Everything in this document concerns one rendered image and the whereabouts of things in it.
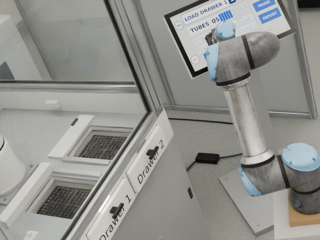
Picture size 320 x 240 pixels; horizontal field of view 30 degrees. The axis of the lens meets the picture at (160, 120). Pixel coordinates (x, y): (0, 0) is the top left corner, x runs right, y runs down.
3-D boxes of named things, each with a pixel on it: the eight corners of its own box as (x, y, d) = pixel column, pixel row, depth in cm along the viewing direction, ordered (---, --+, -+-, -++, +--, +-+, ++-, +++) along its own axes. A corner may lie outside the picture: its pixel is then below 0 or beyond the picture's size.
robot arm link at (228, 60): (292, 194, 197) (245, 35, 185) (248, 205, 200) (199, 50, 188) (288, 181, 209) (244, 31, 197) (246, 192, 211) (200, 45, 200)
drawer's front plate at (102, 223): (135, 197, 234) (126, 177, 228) (100, 255, 215) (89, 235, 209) (132, 197, 235) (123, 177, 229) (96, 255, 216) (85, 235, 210)
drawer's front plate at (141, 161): (167, 144, 255) (160, 125, 249) (138, 193, 236) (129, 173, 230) (164, 144, 256) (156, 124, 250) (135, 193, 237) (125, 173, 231)
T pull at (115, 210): (124, 205, 221) (123, 202, 220) (115, 219, 216) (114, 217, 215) (116, 203, 223) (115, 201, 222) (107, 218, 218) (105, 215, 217)
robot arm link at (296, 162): (328, 186, 199) (321, 158, 191) (288, 197, 201) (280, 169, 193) (319, 162, 208) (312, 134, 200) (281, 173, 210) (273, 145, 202)
